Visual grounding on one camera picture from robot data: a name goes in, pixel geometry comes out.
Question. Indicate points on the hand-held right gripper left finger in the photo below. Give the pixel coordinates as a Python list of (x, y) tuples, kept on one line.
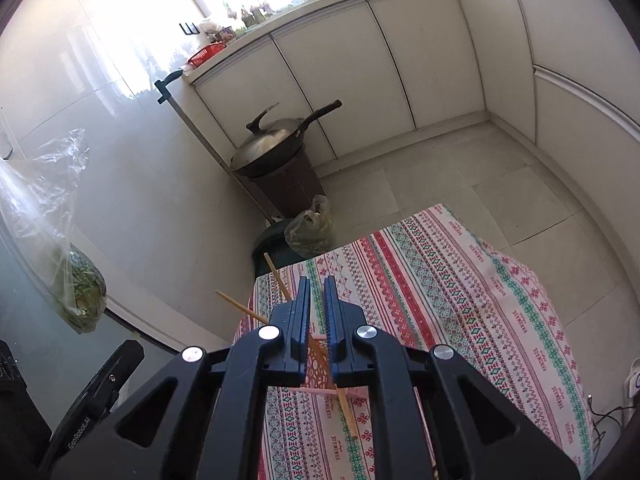
[(300, 322)]

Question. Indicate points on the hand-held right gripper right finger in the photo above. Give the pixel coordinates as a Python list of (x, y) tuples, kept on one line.
[(334, 330)]

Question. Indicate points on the pink lattice utensil holder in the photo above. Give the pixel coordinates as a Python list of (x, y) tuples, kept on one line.
[(320, 366)]

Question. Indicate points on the long bamboo chopstick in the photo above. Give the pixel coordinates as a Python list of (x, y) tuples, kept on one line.
[(240, 306), (350, 416)]

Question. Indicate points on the small plastic bag of greens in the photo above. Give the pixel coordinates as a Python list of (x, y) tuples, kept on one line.
[(307, 235)]

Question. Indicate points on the dark green dustpan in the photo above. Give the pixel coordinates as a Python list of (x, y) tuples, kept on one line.
[(267, 237)]

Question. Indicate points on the large clear bag of greens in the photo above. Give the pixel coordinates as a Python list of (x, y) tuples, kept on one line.
[(80, 285)]

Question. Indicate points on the patterned red green tablecloth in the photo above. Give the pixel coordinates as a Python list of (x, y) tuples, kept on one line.
[(450, 310)]

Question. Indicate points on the brown round stand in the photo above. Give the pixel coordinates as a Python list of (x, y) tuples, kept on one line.
[(290, 185)]

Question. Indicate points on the steel wok lid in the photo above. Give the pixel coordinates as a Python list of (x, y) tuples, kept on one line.
[(265, 146)]

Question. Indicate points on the white kitchen cabinets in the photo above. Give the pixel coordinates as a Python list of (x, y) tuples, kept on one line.
[(350, 60)]

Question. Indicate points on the red plastic basket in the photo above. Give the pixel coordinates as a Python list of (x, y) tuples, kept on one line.
[(205, 55)]

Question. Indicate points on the row of small bottles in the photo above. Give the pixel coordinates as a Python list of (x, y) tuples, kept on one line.
[(250, 15)]

